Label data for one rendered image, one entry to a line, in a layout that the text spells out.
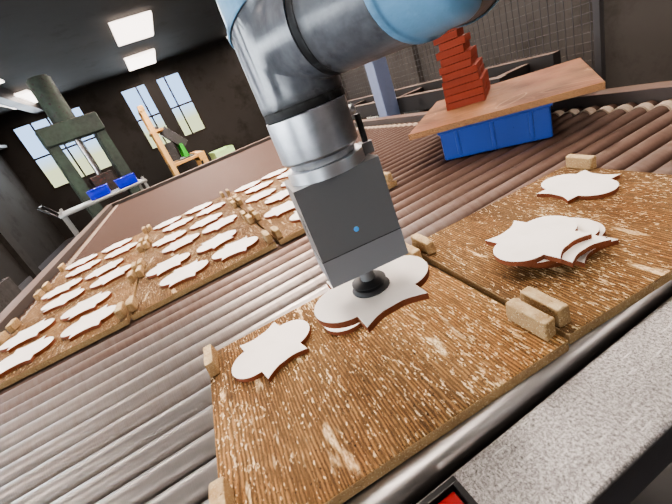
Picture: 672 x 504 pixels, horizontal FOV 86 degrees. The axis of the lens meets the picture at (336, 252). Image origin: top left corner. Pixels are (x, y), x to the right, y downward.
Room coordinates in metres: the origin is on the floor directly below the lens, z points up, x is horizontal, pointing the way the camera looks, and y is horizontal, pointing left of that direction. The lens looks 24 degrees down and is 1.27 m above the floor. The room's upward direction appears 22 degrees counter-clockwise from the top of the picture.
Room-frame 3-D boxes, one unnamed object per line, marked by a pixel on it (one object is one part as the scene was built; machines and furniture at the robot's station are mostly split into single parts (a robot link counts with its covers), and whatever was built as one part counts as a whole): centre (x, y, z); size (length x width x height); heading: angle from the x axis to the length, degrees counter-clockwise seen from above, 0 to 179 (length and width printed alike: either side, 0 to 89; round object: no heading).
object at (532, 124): (1.16, -0.64, 0.97); 0.31 x 0.31 x 0.10; 56
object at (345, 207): (0.36, -0.02, 1.15); 0.10 x 0.09 x 0.16; 7
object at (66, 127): (6.17, 2.98, 1.34); 0.88 x 0.70 x 2.67; 107
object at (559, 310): (0.34, -0.21, 0.95); 0.06 x 0.02 x 0.03; 11
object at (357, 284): (0.35, -0.02, 1.07); 0.04 x 0.04 x 0.02
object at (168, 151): (8.39, 2.01, 1.01); 1.57 x 1.40 x 2.03; 16
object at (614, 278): (0.51, -0.38, 0.93); 0.41 x 0.35 x 0.02; 101
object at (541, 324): (0.33, -0.19, 0.95); 0.06 x 0.02 x 0.03; 13
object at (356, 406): (0.41, 0.03, 0.93); 0.41 x 0.35 x 0.02; 103
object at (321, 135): (0.35, -0.02, 1.23); 0.08 x 0.08 x 0.05
